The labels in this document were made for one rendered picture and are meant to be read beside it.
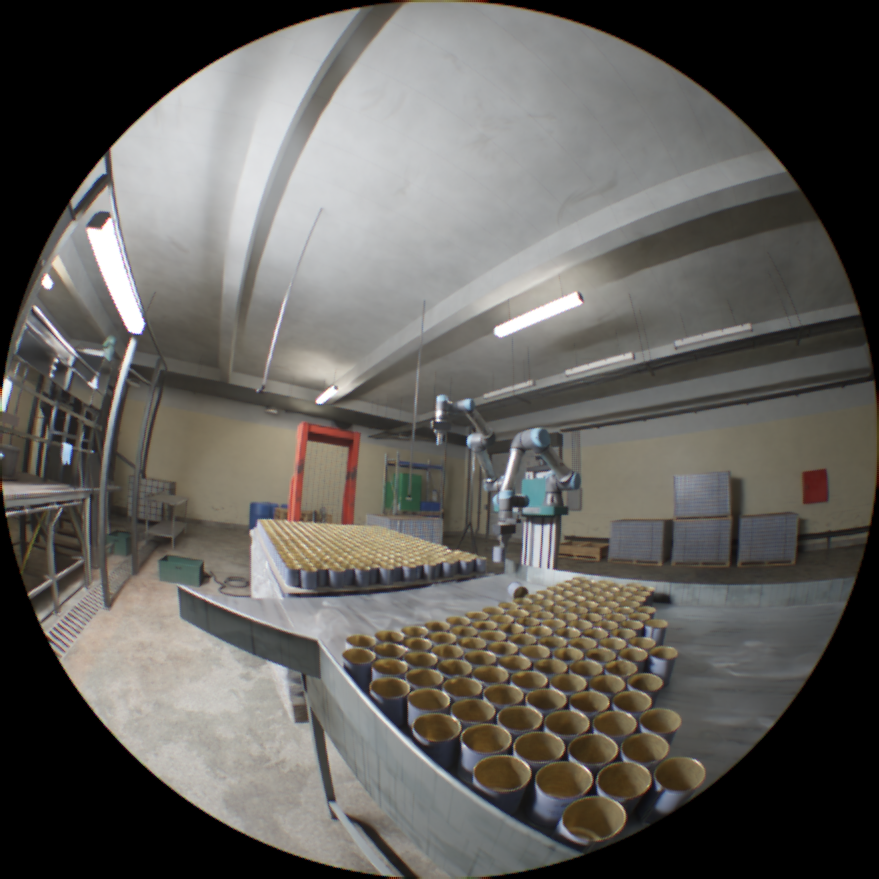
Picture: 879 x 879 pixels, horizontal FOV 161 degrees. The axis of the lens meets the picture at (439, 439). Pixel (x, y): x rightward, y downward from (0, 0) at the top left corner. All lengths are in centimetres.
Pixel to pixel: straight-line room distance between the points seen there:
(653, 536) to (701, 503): 136
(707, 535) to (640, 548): 167
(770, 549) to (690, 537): 200
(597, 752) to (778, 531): 743
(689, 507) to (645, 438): 299
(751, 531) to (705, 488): 150
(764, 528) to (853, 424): 421
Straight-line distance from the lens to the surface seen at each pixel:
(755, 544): 778
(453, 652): 76
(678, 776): 54
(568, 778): 50
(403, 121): 358
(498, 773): 50
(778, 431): 962
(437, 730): 56
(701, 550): 780
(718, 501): 768
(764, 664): 97
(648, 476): 964
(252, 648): 85
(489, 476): 254
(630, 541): 805
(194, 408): 1049
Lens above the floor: 149
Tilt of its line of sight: 11 degrees up
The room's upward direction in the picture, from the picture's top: 3 degrees clockwise
